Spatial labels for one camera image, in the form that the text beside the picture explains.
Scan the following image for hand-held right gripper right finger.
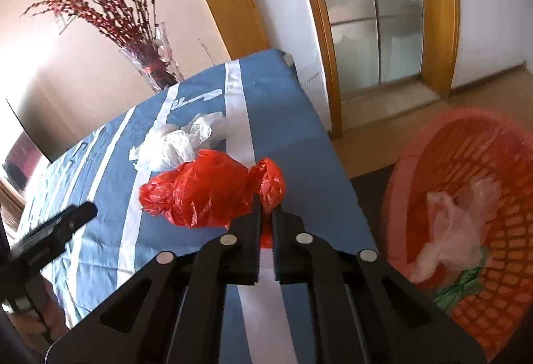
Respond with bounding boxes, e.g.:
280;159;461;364
271;206;488;364

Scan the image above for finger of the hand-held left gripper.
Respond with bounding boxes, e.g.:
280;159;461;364
17;201;98;252

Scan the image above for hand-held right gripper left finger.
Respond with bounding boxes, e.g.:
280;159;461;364
44;197;264;364

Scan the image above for large orange plastic bag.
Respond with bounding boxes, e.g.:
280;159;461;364
139;151;287;250

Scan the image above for clear plastic bag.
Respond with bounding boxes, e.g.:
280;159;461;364
410;177;500;285

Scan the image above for pale green patterned plastic bag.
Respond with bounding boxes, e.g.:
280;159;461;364
433;247;488;310

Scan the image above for orange plastic mesh basket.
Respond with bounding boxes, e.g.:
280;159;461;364
381;108;533;362

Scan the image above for black flat screen television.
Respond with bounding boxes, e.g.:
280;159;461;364
0;98;53;198

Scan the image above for white plastic bag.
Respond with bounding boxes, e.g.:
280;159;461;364
129;112;228;172

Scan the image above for blue white striped blanket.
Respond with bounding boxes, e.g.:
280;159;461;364
17;48;379;364

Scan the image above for tall glass vase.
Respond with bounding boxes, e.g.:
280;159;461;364
119;23;185;94

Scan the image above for wooden framed glass door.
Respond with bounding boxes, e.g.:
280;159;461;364
177;0;461;140

